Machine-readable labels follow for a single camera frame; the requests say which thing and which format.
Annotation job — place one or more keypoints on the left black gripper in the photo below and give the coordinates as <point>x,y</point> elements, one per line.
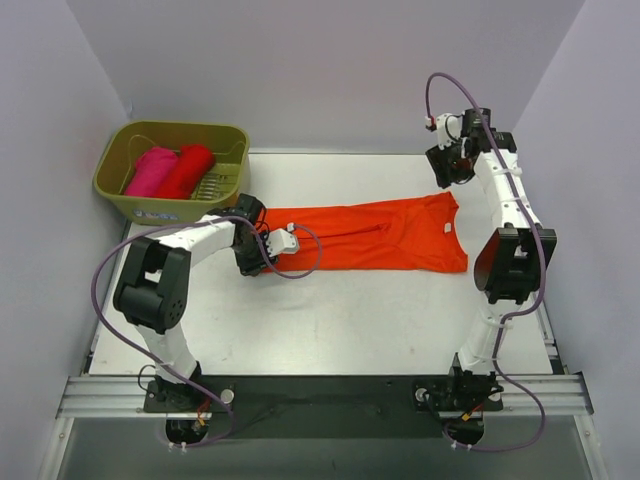
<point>252,265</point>

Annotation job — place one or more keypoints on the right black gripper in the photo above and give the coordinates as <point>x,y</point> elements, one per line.
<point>445,167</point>

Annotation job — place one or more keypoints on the orange t shirt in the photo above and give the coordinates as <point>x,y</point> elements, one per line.
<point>403,234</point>

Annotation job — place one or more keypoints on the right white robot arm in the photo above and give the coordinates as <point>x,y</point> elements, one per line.
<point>509,268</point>

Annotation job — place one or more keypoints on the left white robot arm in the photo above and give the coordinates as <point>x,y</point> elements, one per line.
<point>152,289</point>

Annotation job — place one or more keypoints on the rolled red t shirt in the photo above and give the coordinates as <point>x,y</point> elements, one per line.
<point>194,162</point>

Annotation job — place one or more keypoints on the rolled pink t shirt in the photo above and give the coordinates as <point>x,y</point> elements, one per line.
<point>150,171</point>

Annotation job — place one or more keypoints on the olive green plastic basket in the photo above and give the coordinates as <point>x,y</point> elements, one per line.
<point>218,189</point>

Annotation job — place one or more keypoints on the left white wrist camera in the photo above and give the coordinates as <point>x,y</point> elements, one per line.
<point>281,242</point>

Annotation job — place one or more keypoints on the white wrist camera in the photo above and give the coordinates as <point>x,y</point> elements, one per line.
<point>281,242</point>
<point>447,128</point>

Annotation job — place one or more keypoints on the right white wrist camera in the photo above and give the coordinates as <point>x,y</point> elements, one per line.
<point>447,128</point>

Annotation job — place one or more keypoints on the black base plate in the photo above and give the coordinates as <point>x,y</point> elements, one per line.
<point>327,407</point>

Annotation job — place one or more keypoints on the aluminium front rail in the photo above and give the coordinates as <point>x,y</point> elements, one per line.
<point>121,397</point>

